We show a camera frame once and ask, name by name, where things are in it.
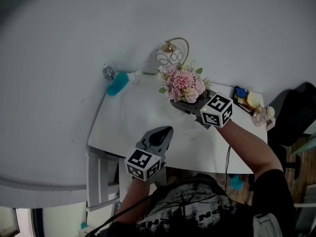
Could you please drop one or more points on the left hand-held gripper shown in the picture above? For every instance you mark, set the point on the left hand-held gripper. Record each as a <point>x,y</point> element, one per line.
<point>142,163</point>

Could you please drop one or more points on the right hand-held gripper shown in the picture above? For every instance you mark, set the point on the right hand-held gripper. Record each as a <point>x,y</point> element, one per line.
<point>217,110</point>

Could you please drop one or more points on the pink flowers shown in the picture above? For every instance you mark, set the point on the pink flowers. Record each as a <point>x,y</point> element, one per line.
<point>182,83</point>

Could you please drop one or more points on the person's right forearm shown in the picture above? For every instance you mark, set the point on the person's right forearm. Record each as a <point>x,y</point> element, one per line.
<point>247,144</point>

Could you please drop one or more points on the person's left forearm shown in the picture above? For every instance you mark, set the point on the person's left forearm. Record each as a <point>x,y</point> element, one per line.
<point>134,196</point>

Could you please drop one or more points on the white desk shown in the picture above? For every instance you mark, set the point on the white desk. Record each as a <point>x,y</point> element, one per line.
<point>111,132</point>

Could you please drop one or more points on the blue packet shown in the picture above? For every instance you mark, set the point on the blue packet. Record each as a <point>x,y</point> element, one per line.
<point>240,91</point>

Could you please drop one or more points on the black tray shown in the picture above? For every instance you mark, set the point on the black tray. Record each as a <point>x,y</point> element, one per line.
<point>243,104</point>

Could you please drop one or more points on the gold lamp with globe shade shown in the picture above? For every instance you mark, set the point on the gold lamp with globe shade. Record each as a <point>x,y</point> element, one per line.
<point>169,55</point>

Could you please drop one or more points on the pale yellow pad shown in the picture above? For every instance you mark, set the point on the pale yellow pad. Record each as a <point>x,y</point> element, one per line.
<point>254,99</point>

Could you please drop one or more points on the clear glass jar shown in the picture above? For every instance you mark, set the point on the clear glass jar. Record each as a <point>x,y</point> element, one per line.
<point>263,116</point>

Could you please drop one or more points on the blue spray bottle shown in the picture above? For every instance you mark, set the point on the blue spray bottle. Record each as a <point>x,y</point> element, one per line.
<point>118,83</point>

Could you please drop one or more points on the white wooden chair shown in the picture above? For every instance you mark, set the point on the white wooden chair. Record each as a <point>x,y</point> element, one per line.
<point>93,181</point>

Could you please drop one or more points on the person's black printed t-shirt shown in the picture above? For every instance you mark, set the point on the person's black printed t-shirt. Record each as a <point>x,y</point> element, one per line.
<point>202,211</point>

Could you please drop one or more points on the clear plastic water bottle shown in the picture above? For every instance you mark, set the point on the clear plastic water bottle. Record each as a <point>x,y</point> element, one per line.
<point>108,72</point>

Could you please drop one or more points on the blue crumpled cloth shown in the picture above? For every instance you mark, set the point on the blue crumpled cloth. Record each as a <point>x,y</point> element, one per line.
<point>235,181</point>

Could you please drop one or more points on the black office chair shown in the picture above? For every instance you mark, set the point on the black office chair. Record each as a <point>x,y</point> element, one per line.
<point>293,115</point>

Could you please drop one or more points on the glass partition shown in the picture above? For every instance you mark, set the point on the glass partition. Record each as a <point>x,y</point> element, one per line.
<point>304,144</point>

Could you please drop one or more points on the white waist pouch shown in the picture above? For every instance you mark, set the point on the white waist pouch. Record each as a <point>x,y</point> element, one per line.
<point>267,225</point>

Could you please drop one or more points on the window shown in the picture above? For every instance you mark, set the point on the window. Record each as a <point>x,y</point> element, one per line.
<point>7,221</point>

